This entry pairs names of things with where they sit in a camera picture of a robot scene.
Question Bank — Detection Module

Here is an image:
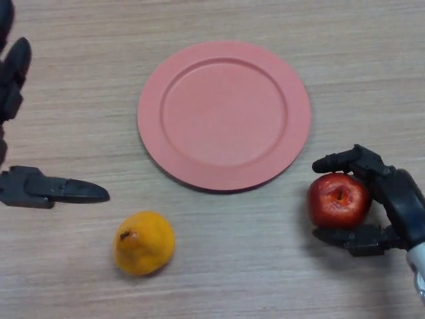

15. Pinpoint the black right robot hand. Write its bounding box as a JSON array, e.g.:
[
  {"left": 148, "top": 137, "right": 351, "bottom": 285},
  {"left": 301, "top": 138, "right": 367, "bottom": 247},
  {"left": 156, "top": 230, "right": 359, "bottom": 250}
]
[{"left": 311, "top": 144, "right": 425, "bottom": 257}]

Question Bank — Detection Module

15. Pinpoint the pink round plate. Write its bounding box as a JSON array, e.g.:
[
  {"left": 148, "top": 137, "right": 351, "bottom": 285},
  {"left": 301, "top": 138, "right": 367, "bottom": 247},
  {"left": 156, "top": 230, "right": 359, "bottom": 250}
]
[{"left": 137, "top": 41, "right": 313, "bottom": 195}]

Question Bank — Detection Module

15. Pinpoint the yellow pear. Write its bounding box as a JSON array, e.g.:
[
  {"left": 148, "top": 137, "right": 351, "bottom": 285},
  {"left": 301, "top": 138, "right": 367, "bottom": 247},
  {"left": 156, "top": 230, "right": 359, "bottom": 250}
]
[{"left": 114, "top": 211, "right": 176, "bottom": 276}]

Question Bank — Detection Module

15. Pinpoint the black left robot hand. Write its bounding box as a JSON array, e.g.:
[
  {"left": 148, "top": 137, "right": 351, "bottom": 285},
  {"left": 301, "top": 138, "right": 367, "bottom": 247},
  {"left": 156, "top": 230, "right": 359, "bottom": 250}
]
[{"left": 0, "top": 0, "right": 110, "bottom": 209}]

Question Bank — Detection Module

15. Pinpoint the red apple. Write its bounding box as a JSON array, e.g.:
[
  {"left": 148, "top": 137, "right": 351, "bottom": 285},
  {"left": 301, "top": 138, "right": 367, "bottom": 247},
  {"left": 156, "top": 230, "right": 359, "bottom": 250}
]
[{"left": 307, "top": 172, "right": 373, "bottom": 230}]

